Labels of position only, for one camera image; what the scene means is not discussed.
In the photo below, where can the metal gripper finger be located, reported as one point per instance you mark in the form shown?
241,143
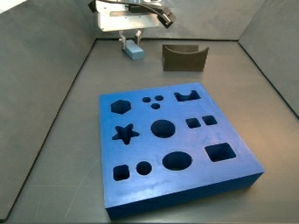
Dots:
138,36
123,39

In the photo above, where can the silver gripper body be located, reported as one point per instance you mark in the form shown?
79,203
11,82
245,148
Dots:
115,18

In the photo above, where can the light blue rectangular block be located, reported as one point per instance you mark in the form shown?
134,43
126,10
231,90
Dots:
134,51

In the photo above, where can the black curved fixture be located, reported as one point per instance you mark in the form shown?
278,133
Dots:
185,58

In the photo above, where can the blue shape-sorting foam board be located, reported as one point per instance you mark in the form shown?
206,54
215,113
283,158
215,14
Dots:
170,149

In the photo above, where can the black wrist camera with cable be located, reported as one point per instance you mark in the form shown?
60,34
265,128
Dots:
163,13

